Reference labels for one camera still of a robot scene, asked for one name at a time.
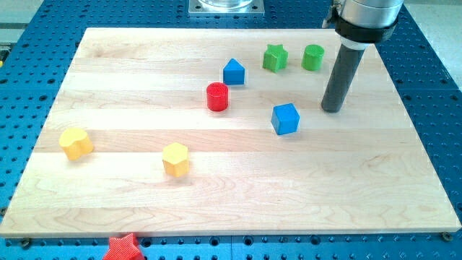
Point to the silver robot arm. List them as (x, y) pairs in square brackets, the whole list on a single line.
[(360, 23)]

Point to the red cylinder block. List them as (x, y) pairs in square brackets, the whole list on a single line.
[(217, 96)]

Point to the blue cube block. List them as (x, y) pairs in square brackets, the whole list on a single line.
[(285, 119)]

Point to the blue triangular prism block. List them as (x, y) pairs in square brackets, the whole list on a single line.
[(233, 73)]

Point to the yellow hexagon block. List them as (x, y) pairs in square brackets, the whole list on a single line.
[(175, 159)]

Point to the light wooden board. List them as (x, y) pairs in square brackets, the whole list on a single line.
[(137, 90)]

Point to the green star block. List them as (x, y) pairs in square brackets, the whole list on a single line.
[(275, 58)]

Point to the green cylinder block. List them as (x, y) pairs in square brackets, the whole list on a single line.
[(312, 57)]

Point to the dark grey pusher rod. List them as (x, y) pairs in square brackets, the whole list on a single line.
[(342, 74)]

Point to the red star block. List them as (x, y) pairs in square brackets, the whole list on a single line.
[(123, 248)]

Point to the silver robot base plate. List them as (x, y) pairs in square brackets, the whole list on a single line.
[(222, 7)]

